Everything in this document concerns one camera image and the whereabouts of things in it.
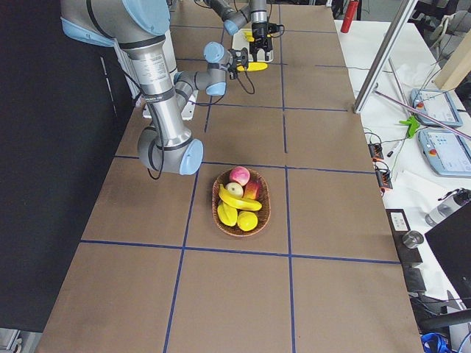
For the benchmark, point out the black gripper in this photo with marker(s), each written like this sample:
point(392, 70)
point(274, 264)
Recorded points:
point(259, 30)
point(233, 58)

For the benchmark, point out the yellow banana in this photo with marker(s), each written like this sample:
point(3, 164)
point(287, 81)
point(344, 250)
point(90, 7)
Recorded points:
point(238, 202)
point(248, 36)
point(252, 67)

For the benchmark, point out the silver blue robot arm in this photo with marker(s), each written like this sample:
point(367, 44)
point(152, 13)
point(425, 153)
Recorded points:
point(254, 13)
point(139, 28)

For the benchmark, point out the brown woven basket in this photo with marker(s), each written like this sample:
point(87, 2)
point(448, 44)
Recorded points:
point(263, 214)

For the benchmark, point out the white bear print tray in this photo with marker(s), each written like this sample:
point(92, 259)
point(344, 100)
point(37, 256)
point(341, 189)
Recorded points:
point(239, 42)

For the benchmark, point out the red fire extinguisher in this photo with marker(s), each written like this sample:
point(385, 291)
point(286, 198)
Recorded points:
point(349, 15)

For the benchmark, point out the red pink apple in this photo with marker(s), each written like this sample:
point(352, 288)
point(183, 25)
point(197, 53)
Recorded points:
point(239, 174)

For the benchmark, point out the pale green apple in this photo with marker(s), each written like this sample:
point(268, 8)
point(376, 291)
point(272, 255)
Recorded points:
point(235, 189)

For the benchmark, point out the dark red apple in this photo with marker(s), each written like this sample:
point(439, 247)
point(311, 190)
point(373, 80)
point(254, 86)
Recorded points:
point(252, 189)

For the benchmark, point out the metal rod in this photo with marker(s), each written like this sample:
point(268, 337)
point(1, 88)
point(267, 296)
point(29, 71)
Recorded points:
point(418, 112)

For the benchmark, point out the yellow lemon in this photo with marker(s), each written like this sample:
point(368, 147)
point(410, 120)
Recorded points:
point(247, 221)

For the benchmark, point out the orange black electronics board upper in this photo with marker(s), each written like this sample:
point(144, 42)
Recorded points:
point(376, 152)

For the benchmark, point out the orange black electronics board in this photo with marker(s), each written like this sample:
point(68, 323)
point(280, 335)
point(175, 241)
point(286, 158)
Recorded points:
point(376, 152)
point(384, 179)

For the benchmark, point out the green plastic clamp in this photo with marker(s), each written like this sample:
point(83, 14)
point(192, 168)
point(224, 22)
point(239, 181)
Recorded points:
point(413, 125)

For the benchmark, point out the orange black electronics board lower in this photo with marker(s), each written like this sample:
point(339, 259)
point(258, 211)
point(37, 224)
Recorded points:
point(384, 179)

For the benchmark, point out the upper teach pendant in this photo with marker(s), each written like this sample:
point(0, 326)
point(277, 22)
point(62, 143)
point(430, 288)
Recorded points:
point(437, 104)

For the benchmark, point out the teach pendant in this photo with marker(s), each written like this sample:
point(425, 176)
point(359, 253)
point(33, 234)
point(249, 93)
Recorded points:
point(447, 154)
point(437, 104)

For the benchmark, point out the lower teach pendant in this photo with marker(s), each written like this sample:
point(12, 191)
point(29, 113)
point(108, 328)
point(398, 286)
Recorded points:
point(447, 154)

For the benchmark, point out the metal cylinder weight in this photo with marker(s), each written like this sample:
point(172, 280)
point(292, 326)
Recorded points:
point(412, 239)

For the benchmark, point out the clear water bottle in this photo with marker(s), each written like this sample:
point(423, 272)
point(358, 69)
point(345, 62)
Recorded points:
point(450, 202)

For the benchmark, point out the black monitor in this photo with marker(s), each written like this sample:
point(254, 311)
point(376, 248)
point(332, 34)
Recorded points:
point(449, 241)

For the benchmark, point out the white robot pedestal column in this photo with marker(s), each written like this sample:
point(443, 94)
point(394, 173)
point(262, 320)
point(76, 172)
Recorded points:
point(168, 50)

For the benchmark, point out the aluminium frame post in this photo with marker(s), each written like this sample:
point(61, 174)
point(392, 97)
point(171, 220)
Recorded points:
point(389, 39)

